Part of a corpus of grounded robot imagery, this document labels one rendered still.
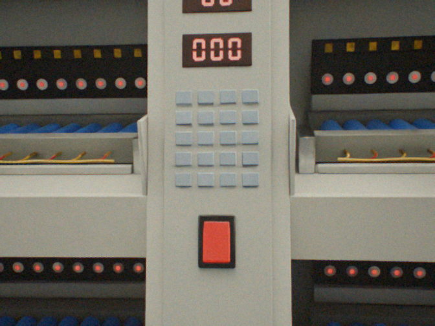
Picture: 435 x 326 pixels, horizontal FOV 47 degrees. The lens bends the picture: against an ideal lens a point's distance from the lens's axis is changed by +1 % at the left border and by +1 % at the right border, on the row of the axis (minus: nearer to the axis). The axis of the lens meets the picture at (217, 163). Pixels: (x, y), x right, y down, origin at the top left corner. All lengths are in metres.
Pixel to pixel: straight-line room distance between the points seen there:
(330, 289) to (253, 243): 0.20
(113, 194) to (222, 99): 0.10
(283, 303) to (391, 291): 0.20
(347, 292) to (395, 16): 0.28
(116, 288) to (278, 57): 0.30
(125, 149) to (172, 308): 0.14
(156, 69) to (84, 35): 0.25
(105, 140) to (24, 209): 0.09
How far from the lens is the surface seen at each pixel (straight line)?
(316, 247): 0.34
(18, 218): 0.37
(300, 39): 0.55
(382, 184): 0.36
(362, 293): 0.51
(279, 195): 0.33
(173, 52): 0.34
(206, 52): 0.33
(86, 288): 0.53
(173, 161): 0.33
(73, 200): 0.35
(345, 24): 0.56
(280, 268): 0.33
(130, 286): 0.52
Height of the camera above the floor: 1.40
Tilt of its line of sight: 3 degrees up
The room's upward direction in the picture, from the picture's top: straight up
